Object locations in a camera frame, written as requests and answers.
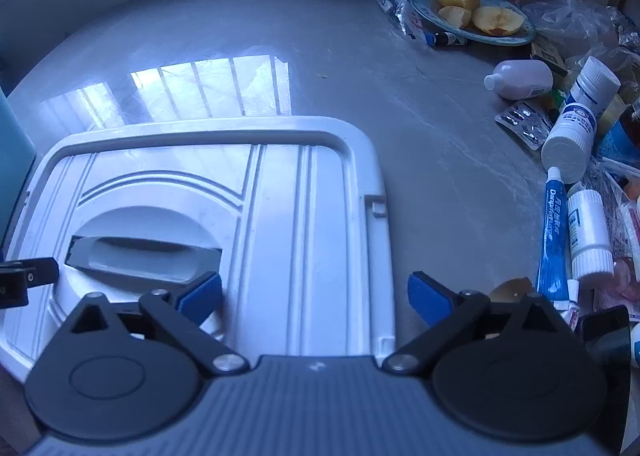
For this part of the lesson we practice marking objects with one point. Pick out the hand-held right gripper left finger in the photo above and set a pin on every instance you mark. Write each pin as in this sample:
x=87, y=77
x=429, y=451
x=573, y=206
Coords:
x=202, y=298

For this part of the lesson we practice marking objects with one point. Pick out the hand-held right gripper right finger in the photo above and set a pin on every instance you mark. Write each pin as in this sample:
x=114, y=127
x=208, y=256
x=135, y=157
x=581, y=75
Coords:
x=425, y=297

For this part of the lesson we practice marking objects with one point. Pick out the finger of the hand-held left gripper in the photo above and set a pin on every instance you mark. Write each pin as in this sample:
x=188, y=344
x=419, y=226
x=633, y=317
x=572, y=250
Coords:
x=30, y=273

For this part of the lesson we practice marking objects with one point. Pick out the grey desktop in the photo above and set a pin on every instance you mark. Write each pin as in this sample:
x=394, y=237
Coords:
x=350, y=60

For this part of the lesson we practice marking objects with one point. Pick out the teal container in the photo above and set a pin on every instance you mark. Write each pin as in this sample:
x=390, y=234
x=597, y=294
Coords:
x=15, y=170

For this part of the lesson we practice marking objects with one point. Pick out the white plastic storage box lid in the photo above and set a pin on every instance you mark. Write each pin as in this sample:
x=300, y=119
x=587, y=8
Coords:
x=300, y=236

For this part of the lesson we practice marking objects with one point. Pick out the blue and white ointment tube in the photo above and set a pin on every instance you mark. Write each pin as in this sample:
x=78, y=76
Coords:
x=554, y=236

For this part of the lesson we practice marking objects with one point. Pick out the small white tube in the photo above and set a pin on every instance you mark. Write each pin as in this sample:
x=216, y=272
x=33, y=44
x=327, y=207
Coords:
x=573, y=298

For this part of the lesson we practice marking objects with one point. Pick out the small white medicine bottle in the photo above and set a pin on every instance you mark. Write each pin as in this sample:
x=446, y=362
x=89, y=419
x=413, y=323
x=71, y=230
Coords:
x=590, y=231

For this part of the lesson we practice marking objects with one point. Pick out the black object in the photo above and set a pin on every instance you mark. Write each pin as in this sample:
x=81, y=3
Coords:
x=607, y=336

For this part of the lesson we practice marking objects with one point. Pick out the silver pill blister pack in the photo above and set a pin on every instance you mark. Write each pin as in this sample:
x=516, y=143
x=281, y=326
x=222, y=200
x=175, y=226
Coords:
x=525, y=123

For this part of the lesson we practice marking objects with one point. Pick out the pink packet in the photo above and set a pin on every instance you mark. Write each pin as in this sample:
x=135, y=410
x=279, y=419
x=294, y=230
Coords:
x=625, y=281

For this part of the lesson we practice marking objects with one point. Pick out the large white medicine bottle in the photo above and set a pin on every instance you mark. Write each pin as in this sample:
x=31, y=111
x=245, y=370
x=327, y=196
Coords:
x=575, y=128

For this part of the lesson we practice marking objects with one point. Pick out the white rounded bottle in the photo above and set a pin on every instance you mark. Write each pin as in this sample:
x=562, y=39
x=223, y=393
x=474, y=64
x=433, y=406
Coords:
x=522, y=79

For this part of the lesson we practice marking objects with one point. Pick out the blue packet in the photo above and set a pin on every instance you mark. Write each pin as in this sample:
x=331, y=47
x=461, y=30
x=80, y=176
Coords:
x=620, y=143

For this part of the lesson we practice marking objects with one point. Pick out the small dark vial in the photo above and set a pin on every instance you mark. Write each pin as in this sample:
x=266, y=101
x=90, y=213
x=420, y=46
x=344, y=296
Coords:
x=450, y=39

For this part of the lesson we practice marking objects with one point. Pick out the dark yellow small box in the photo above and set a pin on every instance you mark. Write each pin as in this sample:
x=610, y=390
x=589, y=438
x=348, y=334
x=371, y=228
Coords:
x=547, y=55

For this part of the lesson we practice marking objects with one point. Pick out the cut apple piece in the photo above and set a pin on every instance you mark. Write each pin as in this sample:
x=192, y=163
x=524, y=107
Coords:
x=497, y=19
x=456, y=16
x=457, y=0

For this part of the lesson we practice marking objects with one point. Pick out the blue patterned plate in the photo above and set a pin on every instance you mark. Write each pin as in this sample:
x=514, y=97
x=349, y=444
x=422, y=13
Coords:
x=425, y=10

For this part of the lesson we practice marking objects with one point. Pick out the clear printed plastic packets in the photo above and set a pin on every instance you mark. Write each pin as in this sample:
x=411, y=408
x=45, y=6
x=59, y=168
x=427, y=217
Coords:
x=397, y=5

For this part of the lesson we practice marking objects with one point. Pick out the clear plastic bag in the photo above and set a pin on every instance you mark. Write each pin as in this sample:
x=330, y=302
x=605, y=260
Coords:
x=575, y=18

